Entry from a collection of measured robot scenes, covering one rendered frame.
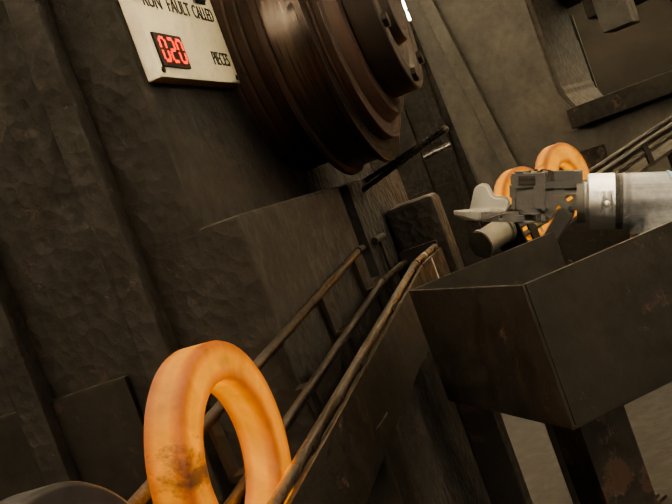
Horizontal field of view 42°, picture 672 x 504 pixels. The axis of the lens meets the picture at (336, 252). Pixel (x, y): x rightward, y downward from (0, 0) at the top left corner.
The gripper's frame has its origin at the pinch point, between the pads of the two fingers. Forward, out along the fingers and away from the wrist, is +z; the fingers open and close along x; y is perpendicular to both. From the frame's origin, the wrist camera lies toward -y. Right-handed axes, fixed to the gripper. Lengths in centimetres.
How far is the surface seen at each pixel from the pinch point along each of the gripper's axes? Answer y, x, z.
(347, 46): 27.8, 18.0, 13.9
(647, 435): -67, -86, -35
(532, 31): 54, -264, 1
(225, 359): -2, 85, 8
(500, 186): 2.0, -39.8, -3.0
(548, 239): 1.2, 38.6, -15.6
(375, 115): 17.5, 11.0, 11.6
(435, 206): 0.1, -18.1, 7.3
